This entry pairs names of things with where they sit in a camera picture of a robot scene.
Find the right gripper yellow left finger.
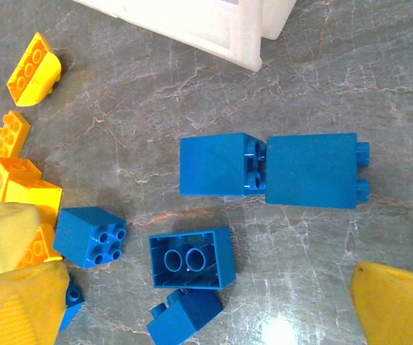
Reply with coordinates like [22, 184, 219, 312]
[0, 261, 71, 345]

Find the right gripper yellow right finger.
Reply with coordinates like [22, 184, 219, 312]
[349, 261, 413, 345]

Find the yellow two-by-four lego brick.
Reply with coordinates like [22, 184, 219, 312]
[0, 110, 32, 162]

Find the yellow curved lego brick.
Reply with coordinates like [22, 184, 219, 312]
[6, 31, 63, 108]

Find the tall blue lego brick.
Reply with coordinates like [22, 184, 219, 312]
[179, 132, 268, 198]
[265, 132, 371, 210]

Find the white plastic bin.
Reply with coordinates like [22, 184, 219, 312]
[70, 0, 297, 73]

